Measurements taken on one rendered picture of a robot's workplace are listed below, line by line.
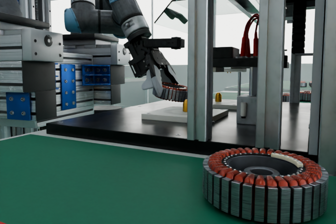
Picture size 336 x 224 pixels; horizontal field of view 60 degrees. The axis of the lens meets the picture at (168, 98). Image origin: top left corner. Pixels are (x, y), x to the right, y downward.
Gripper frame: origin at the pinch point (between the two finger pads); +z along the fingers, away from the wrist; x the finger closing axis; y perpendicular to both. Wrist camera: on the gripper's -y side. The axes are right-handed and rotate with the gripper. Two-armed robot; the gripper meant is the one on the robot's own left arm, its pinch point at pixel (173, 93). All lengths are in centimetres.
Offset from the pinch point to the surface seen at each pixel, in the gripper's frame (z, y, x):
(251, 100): 10.9, -22.6, 18.0
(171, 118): 7.5, -7.3, 21.7
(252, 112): 13.1, -21.6, 18.0
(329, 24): 7, -38, 36
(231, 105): 10.1, -12.8, -2.5
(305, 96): 19, -27, -56
